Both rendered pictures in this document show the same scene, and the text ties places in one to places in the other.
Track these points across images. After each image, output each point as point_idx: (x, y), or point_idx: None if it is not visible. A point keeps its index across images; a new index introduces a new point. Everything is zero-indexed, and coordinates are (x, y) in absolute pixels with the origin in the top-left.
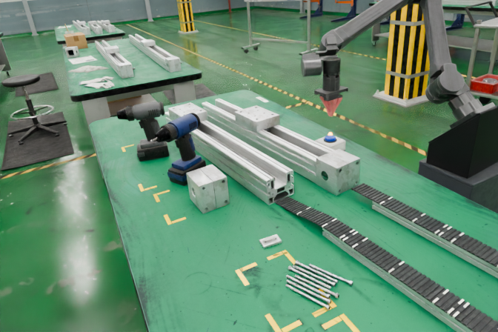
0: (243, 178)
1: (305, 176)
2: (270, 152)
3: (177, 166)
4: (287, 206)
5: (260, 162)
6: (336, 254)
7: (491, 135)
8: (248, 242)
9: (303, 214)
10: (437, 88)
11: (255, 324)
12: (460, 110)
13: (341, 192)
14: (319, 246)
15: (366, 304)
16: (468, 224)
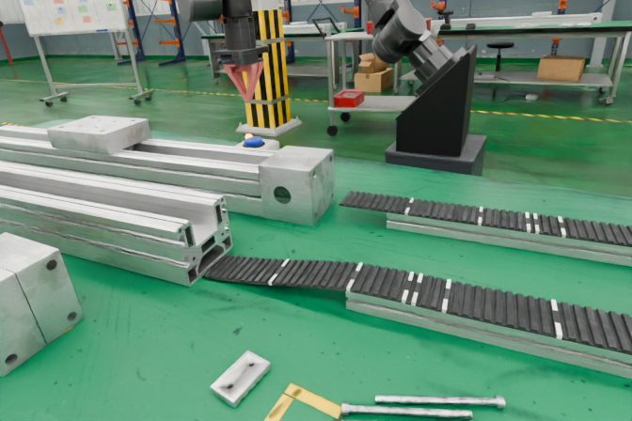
0: (106, 248)
1: (238, 210)
2: None
3: None
4: (235, 274)
5: (138, 203)
6: (406, 340)
7: (469, 92)
8: (180, 409)
9: (283, 279)
10: (396, 34)
11: None
12: (431, 61)
13: (318, 218)
14: (357, 337)
15: None
16: (528, 208)
